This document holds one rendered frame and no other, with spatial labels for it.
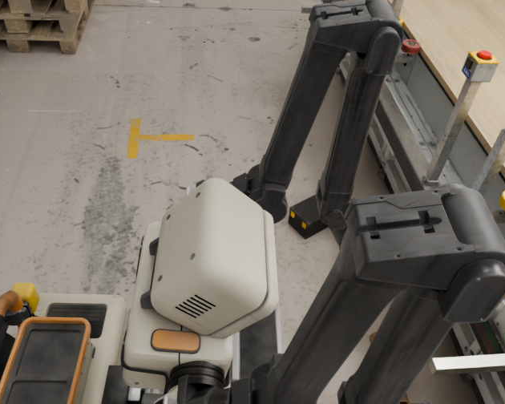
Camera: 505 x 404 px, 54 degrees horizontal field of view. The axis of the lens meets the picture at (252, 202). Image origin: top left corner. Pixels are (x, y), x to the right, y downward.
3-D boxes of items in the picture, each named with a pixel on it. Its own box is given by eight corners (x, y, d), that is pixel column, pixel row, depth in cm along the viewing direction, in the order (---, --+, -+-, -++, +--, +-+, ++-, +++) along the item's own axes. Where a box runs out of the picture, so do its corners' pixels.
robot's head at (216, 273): (139, 313, 72) (210, 268, 65) (156, 210, 87) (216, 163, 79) (212, 349, 79) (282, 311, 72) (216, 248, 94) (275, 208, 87)
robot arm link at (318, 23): (314, -23, 74) (322, 6, 67) (397, -2, 77) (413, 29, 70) (241, 187, 105) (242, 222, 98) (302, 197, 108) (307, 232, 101)
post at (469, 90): (426, 186, 186) (471, 80, 155) (422, 177, 190) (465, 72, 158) (437, 185, 187) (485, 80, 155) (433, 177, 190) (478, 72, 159)
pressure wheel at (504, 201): (510, 235, 157) (526, 209, 149) (485, 223, 161) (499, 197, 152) (516, 220, 162) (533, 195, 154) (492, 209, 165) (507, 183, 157)
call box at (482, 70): (468, 84, 154) (478, 62, 149) (459, 72, 159) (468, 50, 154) (489, 84, 155) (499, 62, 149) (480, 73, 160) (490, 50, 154)
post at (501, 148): (448, 245, 171) (508, 134, 138) (445, 238, 174) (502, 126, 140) (458, 245, 172) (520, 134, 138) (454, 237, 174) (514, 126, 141)
